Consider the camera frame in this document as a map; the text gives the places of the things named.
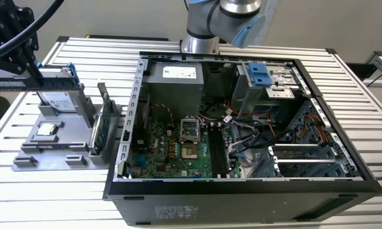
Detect CPU socket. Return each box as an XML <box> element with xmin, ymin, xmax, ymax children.
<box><xmin>180</xmin><ymin>144</ymin><xmax>200</xmax><ymax>160</ymax></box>

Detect blue plastic drive latch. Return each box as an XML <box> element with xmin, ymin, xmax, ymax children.
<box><xmin>246</xmin><ymin>62</ymin><xmax>271</xmax><ymax>87</ymax></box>

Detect silver CPU chip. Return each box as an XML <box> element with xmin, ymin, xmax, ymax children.
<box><xmin>35</xmin><ymin>123</ymin><xmax>59</xmax><ymax>137</ymax></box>

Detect black RAM slot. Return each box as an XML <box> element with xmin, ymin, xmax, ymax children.
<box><xmin>208</xmin><ymin>123</ymin><xmax>219</xmax><ymax>178</ymax></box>
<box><xmin>218</xmin><ymin>123</ymin><xmax>230</xmax><ymax>178</ymax></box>

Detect silver metal drive cage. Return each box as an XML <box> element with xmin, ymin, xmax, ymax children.
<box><xmin>231</xmin><ymin>61</ymin><xmax>306</xmax><ymax>120</ymax></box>

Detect black cable bundle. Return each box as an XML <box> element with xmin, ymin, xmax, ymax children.
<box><xmin>228</xmin><ymin>119</ymin><xmax>295</xmax><ymax>153</ymax></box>

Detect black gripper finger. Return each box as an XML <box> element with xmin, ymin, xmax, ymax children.
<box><xmin>26</xmin><ymin>60</ymin><xmax>47</xmax><ymax>91</ymax></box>

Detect orange yellow red power wires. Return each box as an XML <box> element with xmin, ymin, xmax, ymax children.
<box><xmin>298</xmin><ymin>114</ymin><xmax>330</xmax><ymax>146</ymax></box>

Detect metal socket cover frame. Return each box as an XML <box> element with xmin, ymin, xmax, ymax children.
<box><xmin>179</xmin><ymin>115</ymin><xmax>200</xmax><ymax>144</ymax></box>

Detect grey plastic parts rack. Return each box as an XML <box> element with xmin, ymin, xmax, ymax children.
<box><xmin>12</xmin><ymin>82</ymin><xmax>124</xmax><ymax>172</ymax></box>

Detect black open PC case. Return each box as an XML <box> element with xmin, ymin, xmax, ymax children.
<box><xmin>101</xmin><ymin>51</ymin><xmax>382</xmax><ymax>227</ymax></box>

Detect green graphics card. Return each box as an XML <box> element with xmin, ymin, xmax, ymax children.
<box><xmin>88</xmin><ymin>82</ymin><xmax>121</xmax><ymax>158</ymax></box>

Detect grey power supply unit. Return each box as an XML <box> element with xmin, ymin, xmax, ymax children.
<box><xmin>141</xmin><ymin>61</ymin><xmax>204</xmax><ymax>120</ymax></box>

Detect multicoloured fan wire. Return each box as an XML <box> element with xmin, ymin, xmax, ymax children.
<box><xmin>149</xmin><ymin>104</ymin><xmax>176</xmax><ymax>134</ymax></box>

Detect black case fan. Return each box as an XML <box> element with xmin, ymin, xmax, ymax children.
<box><xmin>133</xmin><ymin>94</ymin><xmax>152</xmax><ymax>153</ymax></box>

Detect hard disk in blue carrier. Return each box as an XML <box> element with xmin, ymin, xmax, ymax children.
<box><xmin>36</xmin><ymin>61</ymin><xmax>81</xmax><ymax>113</ymax></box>

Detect green motherboard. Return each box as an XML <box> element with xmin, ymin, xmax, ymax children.
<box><xmin>129</xmin><ymin>119</ymin><xmax>243</xmax><ymax>179</ymax></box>

